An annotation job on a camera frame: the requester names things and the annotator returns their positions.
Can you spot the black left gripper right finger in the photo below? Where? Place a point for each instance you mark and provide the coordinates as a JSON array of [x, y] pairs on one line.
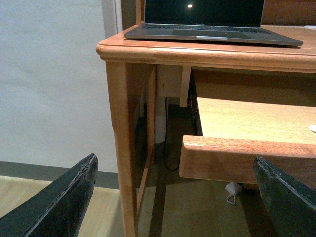
[[290, 203]]

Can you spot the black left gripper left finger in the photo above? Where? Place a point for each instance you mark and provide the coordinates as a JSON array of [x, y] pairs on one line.
[[59, 209]]

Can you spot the white power adapter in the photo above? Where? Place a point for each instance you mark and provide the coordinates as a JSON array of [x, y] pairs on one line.
[[233, 189]]

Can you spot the white round pad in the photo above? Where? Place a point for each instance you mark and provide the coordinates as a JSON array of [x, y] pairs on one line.
[[312, 128]]

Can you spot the wooden pull-out keyboard tray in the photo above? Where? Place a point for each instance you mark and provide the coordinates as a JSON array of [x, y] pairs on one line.
[[242, 115]]

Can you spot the wooden desk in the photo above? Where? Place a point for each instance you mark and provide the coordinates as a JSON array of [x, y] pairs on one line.
[[139, 73]]

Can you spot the grey open laptop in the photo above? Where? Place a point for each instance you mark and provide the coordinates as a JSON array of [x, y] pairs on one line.
[[237, 21]]

